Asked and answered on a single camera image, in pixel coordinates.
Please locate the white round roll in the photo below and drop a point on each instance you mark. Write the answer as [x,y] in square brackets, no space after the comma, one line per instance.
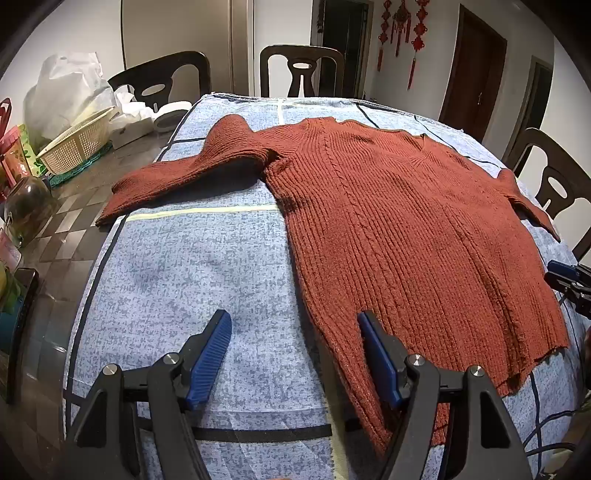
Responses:
[173,110]

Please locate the white tissue box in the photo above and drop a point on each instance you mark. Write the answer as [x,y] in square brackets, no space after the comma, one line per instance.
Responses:
[131,127]

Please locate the dark doorway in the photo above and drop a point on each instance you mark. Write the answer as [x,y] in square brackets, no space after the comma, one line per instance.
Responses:
[531,106]

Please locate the dark wooden chair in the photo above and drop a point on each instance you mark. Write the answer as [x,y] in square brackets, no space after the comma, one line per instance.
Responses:
[184,62]
[277,55]
[531,147]

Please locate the rust brown knitted sweater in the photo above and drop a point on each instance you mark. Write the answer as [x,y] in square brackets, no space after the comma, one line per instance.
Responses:
[392,221]

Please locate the white plastic bag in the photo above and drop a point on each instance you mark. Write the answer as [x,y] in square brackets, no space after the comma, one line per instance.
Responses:
[64,92]

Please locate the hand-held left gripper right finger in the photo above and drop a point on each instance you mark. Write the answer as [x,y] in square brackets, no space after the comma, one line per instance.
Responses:
[378,360]

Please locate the colourful snack packet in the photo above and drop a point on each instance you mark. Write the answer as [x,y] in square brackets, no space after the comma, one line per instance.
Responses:
[18,152]

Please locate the long red hanging knot decoration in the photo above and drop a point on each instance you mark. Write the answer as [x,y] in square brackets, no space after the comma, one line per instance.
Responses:
[418,37]

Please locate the blue checked blanket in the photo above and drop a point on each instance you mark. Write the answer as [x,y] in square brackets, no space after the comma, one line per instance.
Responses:
[184,277]

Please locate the cream plastic basket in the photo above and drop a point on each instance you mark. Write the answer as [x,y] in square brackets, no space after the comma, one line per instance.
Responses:
[74,147]

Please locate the dark glass door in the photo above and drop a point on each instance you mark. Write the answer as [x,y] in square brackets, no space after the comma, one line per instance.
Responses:
[344,41]

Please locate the green mat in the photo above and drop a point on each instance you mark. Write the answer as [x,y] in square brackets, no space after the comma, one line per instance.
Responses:
[94,160]

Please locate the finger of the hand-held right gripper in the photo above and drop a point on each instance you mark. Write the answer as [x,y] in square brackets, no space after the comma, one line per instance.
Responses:
[561,268]
[572,293]

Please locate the glass jar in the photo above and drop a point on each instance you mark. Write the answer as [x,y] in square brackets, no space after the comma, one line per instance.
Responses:
[27,207]

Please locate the brown wooden door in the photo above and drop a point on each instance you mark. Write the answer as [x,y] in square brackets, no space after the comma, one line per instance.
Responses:
[471,69]

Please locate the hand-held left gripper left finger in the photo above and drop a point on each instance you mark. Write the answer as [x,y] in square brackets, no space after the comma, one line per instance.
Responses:
[210,357]

